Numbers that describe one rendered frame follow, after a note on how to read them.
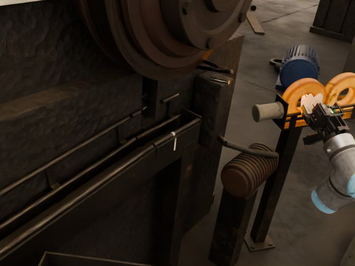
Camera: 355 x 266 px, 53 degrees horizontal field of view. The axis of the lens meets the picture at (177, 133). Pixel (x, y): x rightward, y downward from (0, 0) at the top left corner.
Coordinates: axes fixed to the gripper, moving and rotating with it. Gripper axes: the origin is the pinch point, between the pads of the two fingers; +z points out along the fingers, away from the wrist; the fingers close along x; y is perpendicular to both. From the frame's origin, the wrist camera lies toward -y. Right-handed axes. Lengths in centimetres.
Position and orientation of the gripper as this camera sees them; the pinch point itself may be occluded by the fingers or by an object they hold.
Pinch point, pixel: (304, 98)
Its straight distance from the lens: 128.9
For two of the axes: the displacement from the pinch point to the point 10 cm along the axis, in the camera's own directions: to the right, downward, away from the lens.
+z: -2.2, -7.8, 5.9
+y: 1.7, -6.3, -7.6
